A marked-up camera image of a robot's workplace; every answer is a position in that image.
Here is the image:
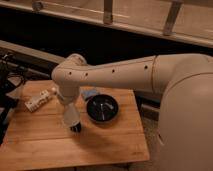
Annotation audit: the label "black ceramic cup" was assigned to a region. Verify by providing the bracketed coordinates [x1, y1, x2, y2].
[86, 94, 119, 123]

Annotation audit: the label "black equipment with cables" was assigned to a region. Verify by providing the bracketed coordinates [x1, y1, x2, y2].
[0, 53, 26, 145]

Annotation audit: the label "white power strip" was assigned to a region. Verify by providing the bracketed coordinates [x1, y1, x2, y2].
[25, 90, 51, 112]

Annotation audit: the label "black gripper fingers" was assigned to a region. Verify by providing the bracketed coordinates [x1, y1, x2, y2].
[70, 123, 82, 133]

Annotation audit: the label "metal ladder frame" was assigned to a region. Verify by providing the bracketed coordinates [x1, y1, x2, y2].
[0, 0, 213, 48]

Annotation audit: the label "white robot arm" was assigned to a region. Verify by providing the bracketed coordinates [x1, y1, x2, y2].
[51, 53, 213, 171]

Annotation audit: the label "white conical gripper body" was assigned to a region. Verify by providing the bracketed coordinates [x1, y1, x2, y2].
[64, 103, 80, 127]

